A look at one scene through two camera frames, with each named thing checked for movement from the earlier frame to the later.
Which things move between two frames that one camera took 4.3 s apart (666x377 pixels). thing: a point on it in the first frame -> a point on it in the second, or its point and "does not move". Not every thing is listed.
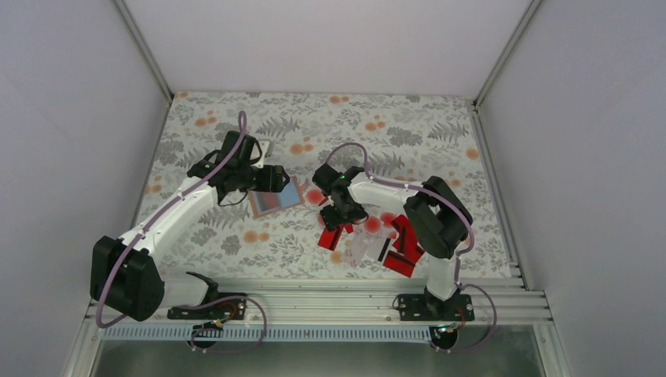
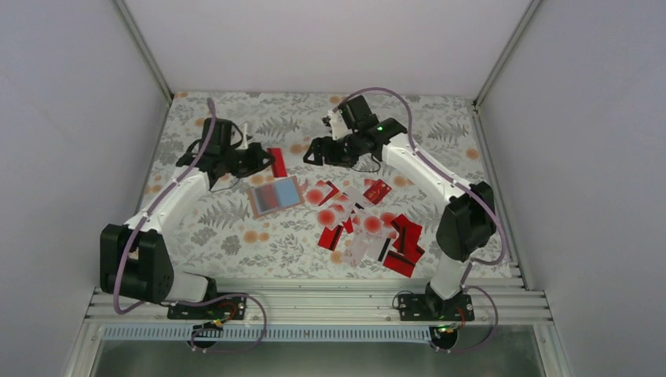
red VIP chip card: (267, 200) does not move
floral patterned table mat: (405, 139) does not move
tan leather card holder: (265, 203) does not move
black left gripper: (272, 181) -> (257, 162)
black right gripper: (331, 220) -> (329, 157)
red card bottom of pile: (399, 263) does not move
